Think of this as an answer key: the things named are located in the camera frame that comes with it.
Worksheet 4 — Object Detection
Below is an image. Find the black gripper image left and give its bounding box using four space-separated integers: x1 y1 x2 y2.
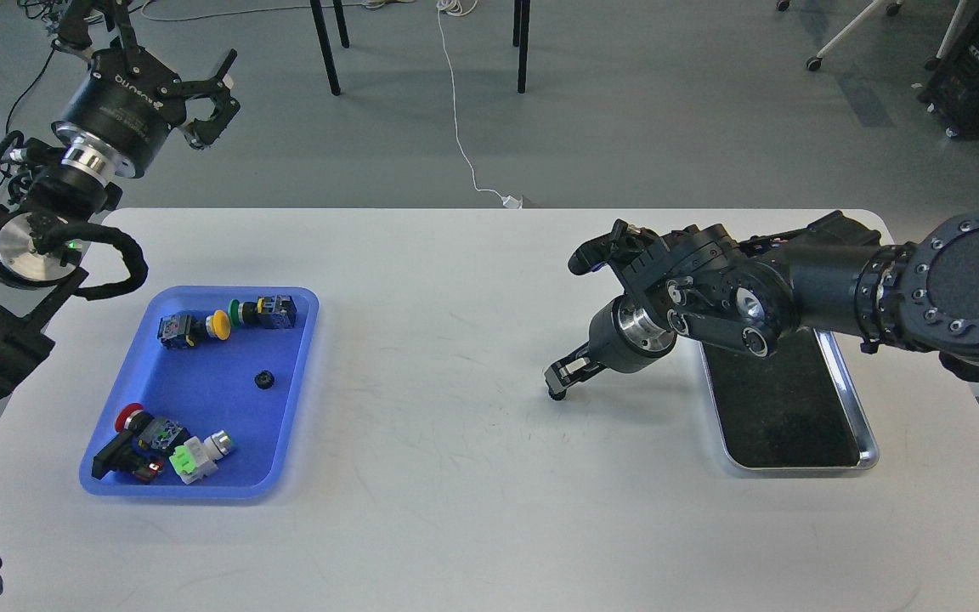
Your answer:
52 48 241 179

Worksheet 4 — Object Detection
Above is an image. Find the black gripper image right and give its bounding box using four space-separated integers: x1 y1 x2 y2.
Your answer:
544 297 677 393

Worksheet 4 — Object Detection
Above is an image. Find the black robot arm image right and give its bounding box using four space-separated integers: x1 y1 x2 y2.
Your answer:
545 212 979 400

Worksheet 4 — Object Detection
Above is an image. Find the silver metal tray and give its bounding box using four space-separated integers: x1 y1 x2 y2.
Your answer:
702 331 880 477

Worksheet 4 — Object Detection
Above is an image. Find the blue plastic tray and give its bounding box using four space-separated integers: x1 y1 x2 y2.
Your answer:
78 286 320 499

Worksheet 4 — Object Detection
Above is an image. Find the black chair leg left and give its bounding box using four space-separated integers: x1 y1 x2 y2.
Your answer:
309 0 350 97

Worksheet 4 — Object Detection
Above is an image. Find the black chair leg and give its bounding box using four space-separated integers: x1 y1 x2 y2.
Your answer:
512 0 531 94
309 0 350 97

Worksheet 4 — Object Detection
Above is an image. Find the black chair leg right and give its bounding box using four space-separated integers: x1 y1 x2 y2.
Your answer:
512 0 531 94

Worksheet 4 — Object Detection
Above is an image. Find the red emergency stop button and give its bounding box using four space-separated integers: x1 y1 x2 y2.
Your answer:
90 403 191 484

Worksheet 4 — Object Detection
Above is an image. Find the white rolling stand base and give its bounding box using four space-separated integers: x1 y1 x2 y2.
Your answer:
804 1 974 73

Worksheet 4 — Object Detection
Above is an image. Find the green push button switch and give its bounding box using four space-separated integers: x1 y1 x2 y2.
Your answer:
226 294 297 330

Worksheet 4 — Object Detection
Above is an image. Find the yellow push button switch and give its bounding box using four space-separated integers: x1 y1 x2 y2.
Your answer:
156 310 232 349

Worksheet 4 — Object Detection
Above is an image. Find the white cable on floor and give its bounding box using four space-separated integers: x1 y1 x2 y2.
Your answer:
437 0 524 210

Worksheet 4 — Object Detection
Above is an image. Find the white green switch module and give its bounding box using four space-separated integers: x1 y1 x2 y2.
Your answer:
168 430 236 485

